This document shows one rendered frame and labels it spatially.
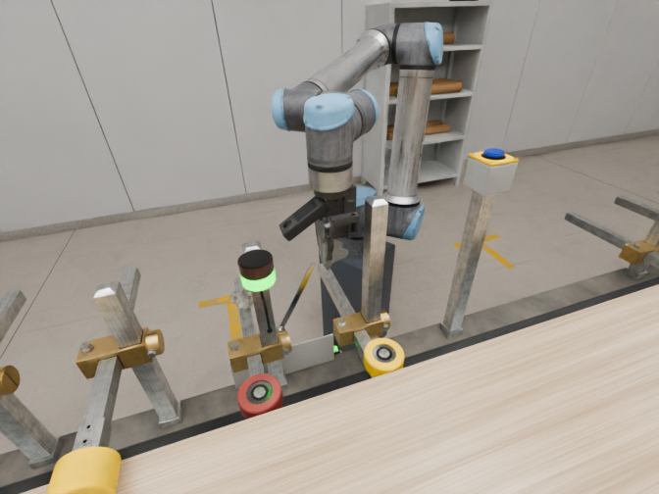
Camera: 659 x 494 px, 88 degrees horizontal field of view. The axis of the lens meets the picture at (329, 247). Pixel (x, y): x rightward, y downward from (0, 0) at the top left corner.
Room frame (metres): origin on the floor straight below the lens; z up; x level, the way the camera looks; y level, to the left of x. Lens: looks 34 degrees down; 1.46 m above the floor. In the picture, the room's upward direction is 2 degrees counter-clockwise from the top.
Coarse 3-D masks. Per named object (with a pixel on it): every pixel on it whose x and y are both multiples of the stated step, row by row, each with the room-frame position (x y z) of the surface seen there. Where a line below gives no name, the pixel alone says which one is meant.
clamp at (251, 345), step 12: (252, 336) 0.53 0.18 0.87; (288, 336) 0.53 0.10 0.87; (228, 348) 0.50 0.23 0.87; (240, 348) 0.50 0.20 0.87; (252, 348) 0.50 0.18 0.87; (264, 348) 0.49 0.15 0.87; (276, 348) 0.50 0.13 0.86; (288, 348) 0.51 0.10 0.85; (240, 360) 0.48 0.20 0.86; (264, 360) 0.49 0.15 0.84; (276, 360) 0.50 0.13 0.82
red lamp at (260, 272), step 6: (270, 264) 0.46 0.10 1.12; (240, 270) 0.45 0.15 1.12; (246, 270) 0.45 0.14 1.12; (252, 270) 0.45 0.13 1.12; (258, 270) 0.45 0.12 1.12; (264, 270) 0.45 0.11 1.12; (270, 270) 0.46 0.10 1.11; (246, 276) 0.45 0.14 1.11; (252, 276) 0.45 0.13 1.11; (258, 276) 0.45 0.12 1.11; (264, 276) 0.45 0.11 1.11
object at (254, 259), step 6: (246, 252) 0.49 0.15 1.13; (252, 252) 0.49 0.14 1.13; (258, 252) 0.49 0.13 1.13; (264, 252) 0.49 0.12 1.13; (240, 258) 0.48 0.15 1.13; (246, 258) 0.48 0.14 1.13; (252, 258) 0.48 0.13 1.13; (258, 258) 0.48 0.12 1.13; (264, 258) 0.47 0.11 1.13; (270, 258) 0.47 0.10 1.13; (240, 264) 0.46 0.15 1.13; (246, 264) 0.46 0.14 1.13; (252, 264) 0.46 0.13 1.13; (258, 264) 0.46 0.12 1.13; (264, 264) 0.46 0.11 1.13; (264, 300) 0.48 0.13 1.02; (264, 306) 0.49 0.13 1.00; (270, 330) 0.50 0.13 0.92
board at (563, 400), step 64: (576, 320) 0.52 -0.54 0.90; (640, 320) 0.51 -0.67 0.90; (384, 384) 0.38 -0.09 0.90; (448, 384) 0.37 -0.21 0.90; (512, 384) 0.37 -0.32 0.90; (576, 384) 0.36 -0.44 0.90; (640, 384) 0.36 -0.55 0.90; (192, 448) 0.27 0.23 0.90; (256, 448) 0.27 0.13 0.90; (320, 448) 0.27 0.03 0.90; (384, 448) 0.26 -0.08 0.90; (448, 448) 0.26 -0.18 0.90; (512, 448) 0.26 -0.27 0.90; (576, 448) 0.25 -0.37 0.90; (640, 448) 0.25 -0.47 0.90
